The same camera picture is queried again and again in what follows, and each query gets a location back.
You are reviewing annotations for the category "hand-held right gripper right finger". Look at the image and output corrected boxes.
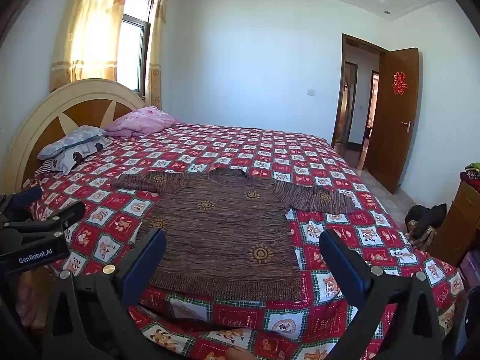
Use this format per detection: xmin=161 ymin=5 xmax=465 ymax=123
xmin=319 ymin=229 xmax=456 ymax=360

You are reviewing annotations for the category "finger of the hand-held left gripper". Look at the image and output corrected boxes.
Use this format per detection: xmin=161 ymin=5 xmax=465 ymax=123
xmin=22 ymin=200 xmax=87 ymax=233
xmin=5 ymin=186 xmax=43 ymax=212

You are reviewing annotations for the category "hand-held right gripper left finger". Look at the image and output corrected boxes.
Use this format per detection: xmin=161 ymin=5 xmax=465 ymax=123
xmin=43 ymin=228 xmax=167 ymax=360

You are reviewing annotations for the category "brown knitted sweater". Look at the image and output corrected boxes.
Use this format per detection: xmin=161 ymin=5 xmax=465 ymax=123
xmin=110 ymin=168 xmax=357 ymax=302

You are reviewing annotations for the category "pile of colourful clothes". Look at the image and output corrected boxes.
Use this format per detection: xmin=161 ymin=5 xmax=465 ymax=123
xmin=460 ymin=162 xmax=480 ymax=184

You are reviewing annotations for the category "person's left hand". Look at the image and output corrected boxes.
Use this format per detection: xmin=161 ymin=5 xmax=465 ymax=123
xmin=17 ymin=268 xmax=51 ymax=323

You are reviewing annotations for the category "striped pillow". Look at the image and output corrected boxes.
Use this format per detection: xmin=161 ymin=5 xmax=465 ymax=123
xmin=34 ymin=159 xmax=62 ymax=175

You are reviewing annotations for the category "grey patterned pillow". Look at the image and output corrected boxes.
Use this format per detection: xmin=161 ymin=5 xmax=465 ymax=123
xmin=37 ymin=125 xmax=115 ymax=175

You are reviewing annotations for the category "cream wooden bed headboard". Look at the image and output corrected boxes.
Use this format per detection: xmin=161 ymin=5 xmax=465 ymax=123
xmin=0 ymin=78 xmax=147 ymax=196

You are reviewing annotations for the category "dark bag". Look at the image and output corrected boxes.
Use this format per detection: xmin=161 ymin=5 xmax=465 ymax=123
xmin=404 ymin=203 xmax=448 ymax=250

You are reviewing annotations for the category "pink pillow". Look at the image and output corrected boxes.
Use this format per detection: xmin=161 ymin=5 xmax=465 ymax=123
xmin=105 ymin=106 xmax=181 ymax=138

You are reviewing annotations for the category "brown wooden door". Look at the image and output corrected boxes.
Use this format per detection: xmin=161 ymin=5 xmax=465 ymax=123
xmin=363 ymin=47 xmax=420 ymax=195

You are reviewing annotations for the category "wooden cabinet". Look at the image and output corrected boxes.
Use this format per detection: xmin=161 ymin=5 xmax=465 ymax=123
xmin=427 ymin=182 xmax=480 ymax=267

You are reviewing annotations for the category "red checkered printed blanket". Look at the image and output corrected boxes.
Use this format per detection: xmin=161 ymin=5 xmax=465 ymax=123
xmin=22 ymin=122 xmax=467 ymax=360

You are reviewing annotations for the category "purple storage box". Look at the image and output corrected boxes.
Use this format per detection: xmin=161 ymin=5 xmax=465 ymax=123
xmin=459 ymin=249 xmax=480 ymax=289

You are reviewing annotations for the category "wide yellow curtain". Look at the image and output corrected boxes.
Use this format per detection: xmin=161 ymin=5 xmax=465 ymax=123
xmin=50 ymin=0 xmax=134 ymax=92

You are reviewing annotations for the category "red paper door decoration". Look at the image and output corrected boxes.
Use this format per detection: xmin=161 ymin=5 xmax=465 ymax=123
xmin=392 ymin=70 xmax=406 ymax=95

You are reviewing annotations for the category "narrow yellow curtain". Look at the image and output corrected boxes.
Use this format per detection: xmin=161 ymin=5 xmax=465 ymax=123
xmin=144 ymin=0 xmax=169 ymax=109

